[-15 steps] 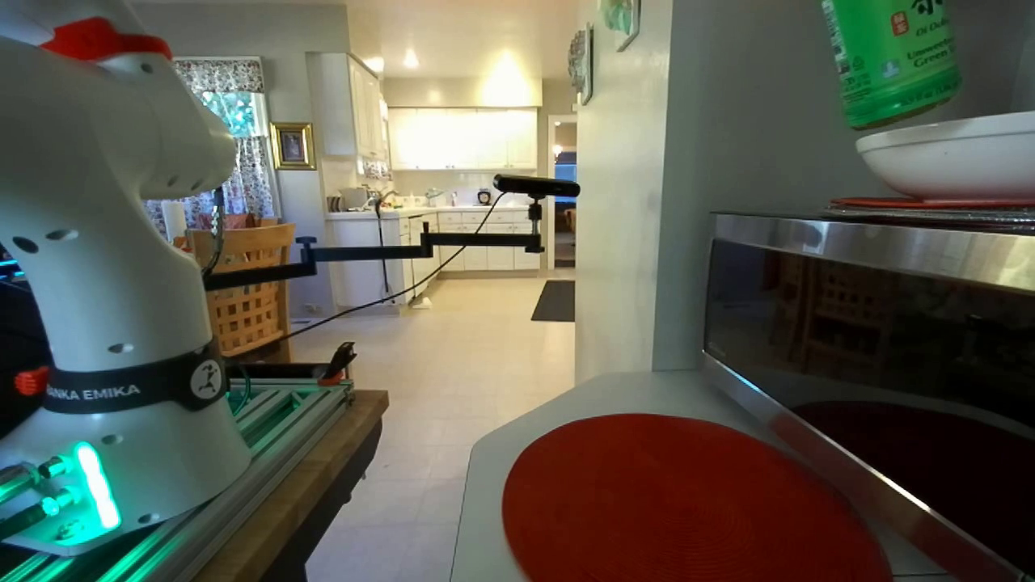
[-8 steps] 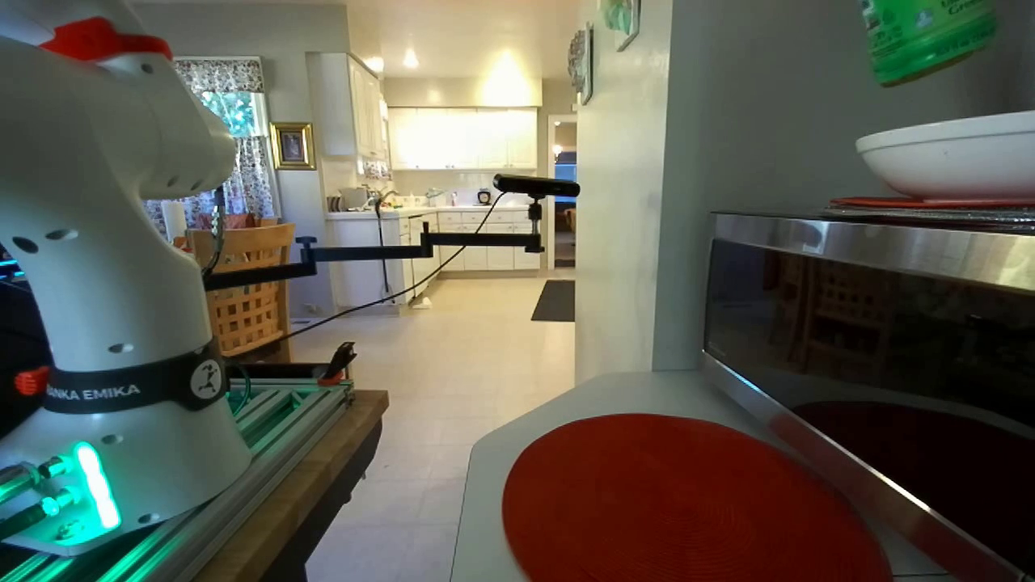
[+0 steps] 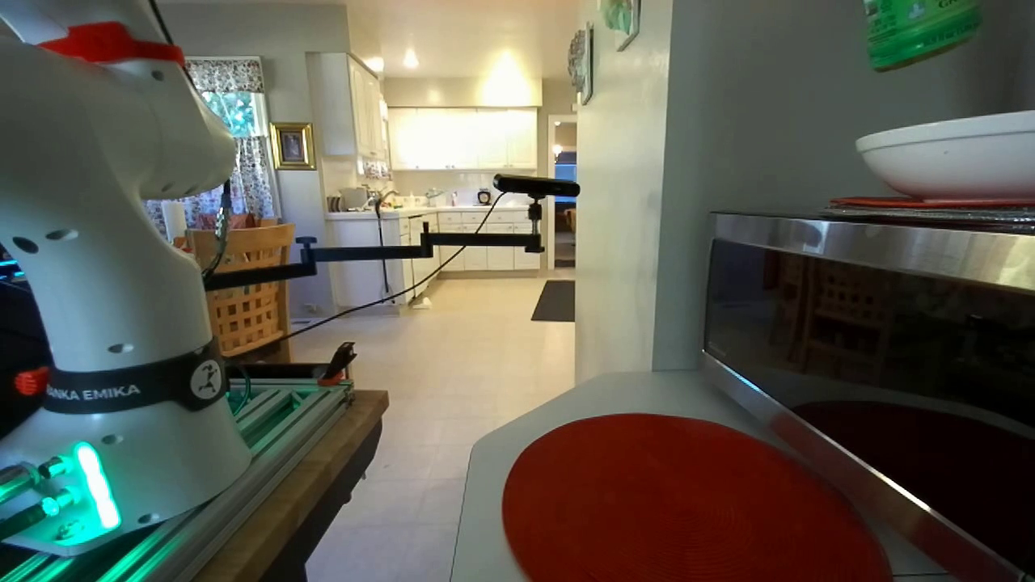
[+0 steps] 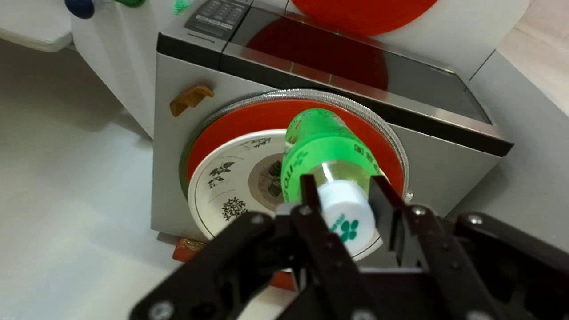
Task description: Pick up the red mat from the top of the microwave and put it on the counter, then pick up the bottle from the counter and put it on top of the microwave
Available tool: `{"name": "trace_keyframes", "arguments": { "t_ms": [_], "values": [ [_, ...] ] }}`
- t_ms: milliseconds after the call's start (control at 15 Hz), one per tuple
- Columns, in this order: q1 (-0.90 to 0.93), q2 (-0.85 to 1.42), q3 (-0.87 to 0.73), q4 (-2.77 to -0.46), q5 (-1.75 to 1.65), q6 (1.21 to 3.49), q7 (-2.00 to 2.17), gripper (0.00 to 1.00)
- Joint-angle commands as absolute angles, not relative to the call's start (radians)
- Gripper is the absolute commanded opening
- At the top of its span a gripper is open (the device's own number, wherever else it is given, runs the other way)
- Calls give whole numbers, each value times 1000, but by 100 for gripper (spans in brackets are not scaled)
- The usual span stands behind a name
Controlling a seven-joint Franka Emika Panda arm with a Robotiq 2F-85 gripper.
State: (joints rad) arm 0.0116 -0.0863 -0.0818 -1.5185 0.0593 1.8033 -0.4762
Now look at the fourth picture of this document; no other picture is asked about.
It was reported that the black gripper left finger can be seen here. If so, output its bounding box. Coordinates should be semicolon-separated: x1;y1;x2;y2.
131;172;381;320

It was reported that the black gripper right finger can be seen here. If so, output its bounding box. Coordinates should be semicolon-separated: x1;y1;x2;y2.
371;174;569;320

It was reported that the green bottle with white cap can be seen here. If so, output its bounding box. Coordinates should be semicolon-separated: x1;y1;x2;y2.
280;107;383;263

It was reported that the stainless steel microwave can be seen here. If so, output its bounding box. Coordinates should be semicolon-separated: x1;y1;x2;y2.
150;0;516;240

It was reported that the white ceramic bowl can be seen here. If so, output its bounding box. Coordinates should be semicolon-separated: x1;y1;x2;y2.
188;128;385;267

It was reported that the small orange clip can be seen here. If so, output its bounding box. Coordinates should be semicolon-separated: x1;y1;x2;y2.
170;83;216;119

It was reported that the blue magnet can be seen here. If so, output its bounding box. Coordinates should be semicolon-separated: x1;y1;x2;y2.
63;0;99;19

